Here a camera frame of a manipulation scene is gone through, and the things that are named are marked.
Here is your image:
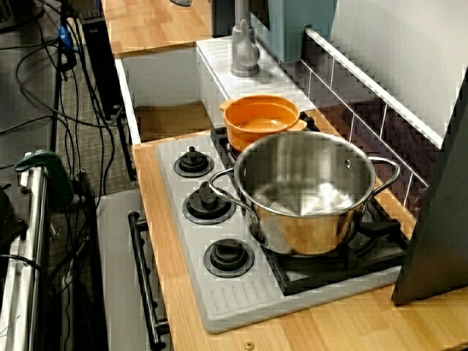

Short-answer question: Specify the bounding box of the blue clamp handle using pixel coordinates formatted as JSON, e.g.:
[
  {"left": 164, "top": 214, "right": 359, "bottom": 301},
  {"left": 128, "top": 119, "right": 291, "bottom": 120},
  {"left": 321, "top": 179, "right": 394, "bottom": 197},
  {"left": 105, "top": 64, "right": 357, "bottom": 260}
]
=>
[{"left": 58, "top": 23, "right": 75, "bottom": 49}]

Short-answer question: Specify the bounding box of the dark tile backsplash panel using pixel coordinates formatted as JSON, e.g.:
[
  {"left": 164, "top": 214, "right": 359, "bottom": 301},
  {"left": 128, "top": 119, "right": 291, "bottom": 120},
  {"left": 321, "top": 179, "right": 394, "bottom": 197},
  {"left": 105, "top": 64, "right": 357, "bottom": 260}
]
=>
[{"left": 279, "top": 27, "right": 445, "bottom": 220}]

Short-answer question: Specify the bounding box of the black oven door handle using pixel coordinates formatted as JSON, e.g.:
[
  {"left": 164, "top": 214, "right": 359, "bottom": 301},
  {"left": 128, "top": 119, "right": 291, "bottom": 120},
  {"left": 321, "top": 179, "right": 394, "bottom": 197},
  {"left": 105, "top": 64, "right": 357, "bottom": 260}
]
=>
[{"left": 127, "top": 211, "right": 171, "bottom": 351}]

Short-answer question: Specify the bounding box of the white toy kitchen cabinet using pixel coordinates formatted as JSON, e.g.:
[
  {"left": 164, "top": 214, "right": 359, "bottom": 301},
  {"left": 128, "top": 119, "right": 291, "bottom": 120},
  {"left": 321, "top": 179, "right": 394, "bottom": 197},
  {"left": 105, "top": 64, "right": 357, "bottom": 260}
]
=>
[{"left": 95, "top": 189, "right": 173, "bottom": 351}]

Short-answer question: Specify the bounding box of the black stove knob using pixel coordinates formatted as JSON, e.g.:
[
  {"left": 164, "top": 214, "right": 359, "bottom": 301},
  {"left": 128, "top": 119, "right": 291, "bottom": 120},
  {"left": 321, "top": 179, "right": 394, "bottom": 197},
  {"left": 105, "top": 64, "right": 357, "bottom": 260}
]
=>
[
  {"left": 173, "top": 146, "right": 215, "bottom": 178},
  {"left": 203, "top": 238, "right": 255, "bottom": 279},
  {"left": 182, "top": 181, "right": 237, "bottom": 225}
]

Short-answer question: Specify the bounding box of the green clamp handle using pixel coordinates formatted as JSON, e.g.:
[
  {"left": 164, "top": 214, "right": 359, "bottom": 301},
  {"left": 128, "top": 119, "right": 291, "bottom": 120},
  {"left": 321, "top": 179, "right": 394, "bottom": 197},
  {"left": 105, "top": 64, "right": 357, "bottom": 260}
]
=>
[{"left": 13, "top": 149, "right": 76, "bottom": 210}]

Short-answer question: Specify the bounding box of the orange plastic pot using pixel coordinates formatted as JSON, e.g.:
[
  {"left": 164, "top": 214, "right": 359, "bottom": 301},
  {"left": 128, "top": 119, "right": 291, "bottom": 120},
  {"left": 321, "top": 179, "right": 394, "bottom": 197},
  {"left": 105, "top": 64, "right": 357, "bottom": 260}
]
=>
[{"left": 219, "top": 94, "right": 308, "bottom": 154}]

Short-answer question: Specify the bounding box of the stainless steel pot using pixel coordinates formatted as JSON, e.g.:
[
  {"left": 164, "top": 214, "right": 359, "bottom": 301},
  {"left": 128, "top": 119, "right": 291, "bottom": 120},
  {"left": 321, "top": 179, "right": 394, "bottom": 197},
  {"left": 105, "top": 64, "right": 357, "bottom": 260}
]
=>
[{"left": 208, "top": 131, "right": 401, "bottom": 257}]

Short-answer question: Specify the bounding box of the black burner grate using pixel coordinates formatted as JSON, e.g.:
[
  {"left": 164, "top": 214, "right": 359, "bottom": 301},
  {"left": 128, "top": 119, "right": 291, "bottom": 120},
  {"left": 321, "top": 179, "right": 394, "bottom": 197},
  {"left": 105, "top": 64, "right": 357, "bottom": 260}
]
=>
[
  {"left": 210, "top": 111, "right": 319, "bottom": 170},
  {"left": 252, "top": 197, "right": 410, "bottom": 297}
]

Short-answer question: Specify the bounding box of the black cable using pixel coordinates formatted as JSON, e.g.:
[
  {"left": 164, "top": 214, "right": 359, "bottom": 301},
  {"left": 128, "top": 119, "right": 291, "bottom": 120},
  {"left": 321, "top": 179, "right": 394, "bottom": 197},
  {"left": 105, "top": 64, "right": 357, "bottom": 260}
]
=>
[
  {"left": 0, "top": 116, "right": 81, "bottom": 175},
  {"left": 16, "top": 45, "right": 110, "bottom": 129}
]

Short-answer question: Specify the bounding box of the grey toy stove panel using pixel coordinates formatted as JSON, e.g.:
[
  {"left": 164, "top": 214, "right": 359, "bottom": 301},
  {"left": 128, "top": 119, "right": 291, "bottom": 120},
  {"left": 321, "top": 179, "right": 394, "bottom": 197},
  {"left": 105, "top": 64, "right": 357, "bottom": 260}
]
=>
[{"left": 155, "top": 129, "right": 403, "bottom": 334}]

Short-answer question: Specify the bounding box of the grey toy faucet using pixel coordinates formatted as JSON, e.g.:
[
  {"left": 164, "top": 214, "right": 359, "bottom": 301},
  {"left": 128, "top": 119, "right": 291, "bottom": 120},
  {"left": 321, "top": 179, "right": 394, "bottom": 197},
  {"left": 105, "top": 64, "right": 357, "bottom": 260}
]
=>
[{"left": 230, "top": 0, "right": 261, "bottom": 78}]

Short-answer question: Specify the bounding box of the silver aluminium frame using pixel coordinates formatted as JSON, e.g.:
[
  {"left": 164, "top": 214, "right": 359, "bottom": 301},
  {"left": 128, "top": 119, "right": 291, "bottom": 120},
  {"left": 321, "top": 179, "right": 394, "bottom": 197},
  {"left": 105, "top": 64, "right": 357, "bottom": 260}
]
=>
[{"left": 0, "top": 160, "right": 50, "bottom": 351}]

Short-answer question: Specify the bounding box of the black side panel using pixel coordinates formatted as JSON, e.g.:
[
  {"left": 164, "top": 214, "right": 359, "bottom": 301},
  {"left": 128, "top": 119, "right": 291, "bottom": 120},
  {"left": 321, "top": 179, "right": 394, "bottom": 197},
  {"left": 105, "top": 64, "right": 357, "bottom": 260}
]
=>
[{"left": 390, "top": 65, "right": 468, "bottom": 307}]

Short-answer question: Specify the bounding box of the brown cardboard sheet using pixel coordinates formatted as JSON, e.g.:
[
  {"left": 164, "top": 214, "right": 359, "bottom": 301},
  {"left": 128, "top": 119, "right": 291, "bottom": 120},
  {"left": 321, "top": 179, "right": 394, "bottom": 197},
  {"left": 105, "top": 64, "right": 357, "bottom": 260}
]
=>
[{"left": 134, "top": 104, "right": 214, "bottom": 143}]

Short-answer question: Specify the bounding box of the white toy sink basin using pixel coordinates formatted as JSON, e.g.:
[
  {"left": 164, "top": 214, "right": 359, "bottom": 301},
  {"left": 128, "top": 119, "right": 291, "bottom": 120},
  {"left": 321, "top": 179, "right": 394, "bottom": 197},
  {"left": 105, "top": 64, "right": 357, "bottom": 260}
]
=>
[{"left": 115, "top": 36, "right": 315, "bottom": 146}]

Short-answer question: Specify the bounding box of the pale blue plastic box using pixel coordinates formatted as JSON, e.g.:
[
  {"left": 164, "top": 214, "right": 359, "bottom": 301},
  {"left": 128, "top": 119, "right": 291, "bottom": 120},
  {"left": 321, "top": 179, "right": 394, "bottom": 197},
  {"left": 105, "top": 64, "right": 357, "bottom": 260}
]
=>
[{"left": 268, "top": 0, "right": 337, "bottom": 64}]

